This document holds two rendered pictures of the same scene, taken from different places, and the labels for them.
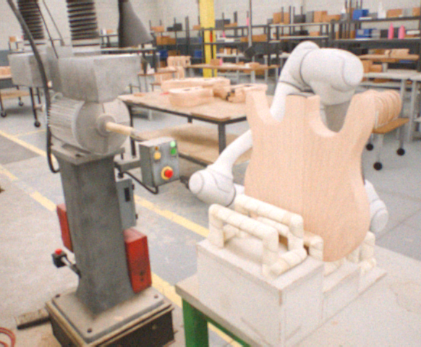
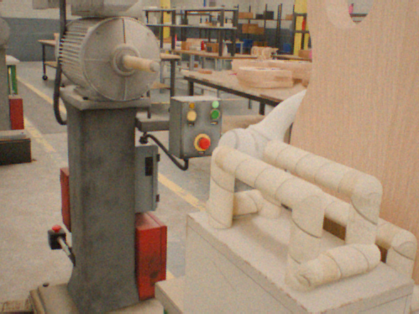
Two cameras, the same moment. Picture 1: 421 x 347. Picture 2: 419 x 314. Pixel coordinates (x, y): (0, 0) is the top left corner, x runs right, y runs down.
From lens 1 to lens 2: 38 cm
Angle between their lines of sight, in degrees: 9
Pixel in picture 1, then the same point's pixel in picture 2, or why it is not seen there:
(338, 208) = not seen: outside the picture
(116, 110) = (142, 44)
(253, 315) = not seen: outside the picture
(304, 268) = (372, 284)
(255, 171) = (311, 114)
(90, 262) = (86, 247)
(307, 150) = (408, 67)
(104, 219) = (112, 192)
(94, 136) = (107, 72)
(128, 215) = (146, 195)
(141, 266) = (154, 265)
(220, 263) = (218, 251)
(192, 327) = not seen: outside the picture
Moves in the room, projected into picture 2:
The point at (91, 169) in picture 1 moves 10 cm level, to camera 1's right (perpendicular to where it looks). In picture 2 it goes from (103, 122) to (131, 124)
